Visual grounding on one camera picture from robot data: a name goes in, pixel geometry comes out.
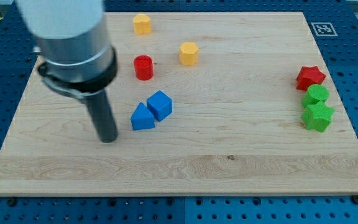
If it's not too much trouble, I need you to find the green star block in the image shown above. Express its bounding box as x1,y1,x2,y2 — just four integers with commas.
301,101,335,133

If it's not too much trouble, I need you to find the yellow hexagon block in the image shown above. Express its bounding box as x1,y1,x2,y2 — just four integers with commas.
179,42,199,66

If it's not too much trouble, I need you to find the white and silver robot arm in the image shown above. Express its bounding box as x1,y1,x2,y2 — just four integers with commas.
16,0,117,101

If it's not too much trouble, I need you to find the blue cube block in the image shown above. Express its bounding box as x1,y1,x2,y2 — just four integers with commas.
146,90,173,121

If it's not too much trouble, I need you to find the red star block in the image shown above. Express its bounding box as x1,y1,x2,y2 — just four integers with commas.
296,66,326,91

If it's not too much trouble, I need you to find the blue triangle block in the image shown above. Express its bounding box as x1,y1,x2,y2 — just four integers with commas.
131,103,155,131

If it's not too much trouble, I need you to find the white fiducial marker tag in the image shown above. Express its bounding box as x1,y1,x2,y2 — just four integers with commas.
311,22,337,37

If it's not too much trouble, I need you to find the yellow heart block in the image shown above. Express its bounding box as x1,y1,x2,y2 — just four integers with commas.
132,13,152,35

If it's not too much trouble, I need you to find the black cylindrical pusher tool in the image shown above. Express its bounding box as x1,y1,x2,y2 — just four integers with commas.
84,90,118,143

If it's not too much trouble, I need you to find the red cylinder block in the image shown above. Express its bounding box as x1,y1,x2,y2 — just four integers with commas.
133,55,154,81

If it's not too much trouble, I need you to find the wooden board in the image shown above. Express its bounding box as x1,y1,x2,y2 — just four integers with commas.
0,12,358,197

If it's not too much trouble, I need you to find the green cylinder block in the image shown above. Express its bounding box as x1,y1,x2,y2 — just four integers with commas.
301,84,329,108

